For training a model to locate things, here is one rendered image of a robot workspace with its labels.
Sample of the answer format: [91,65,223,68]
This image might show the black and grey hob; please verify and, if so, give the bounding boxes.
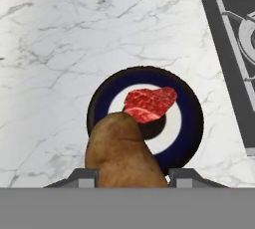
[197,0,255,157]

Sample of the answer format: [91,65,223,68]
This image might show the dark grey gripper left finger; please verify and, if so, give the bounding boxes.
[44,168,100,189]

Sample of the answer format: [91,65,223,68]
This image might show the dark blue and white plate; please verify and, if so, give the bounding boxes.
[86,66,204,176]

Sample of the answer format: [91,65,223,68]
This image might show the red raw steak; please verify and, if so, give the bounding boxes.
[123,87,178,124]

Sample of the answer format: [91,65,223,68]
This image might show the brown potato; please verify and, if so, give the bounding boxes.
[85,112,169,188]

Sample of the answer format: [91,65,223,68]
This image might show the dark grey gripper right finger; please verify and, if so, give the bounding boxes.
[167,167,230,189]

